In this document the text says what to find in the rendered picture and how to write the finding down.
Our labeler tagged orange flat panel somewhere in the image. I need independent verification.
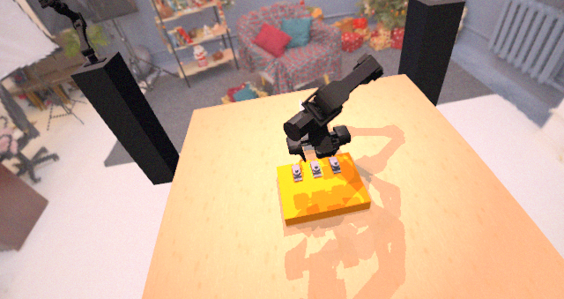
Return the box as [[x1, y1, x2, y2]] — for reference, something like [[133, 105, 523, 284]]
[[277, 153, 372, 227]]

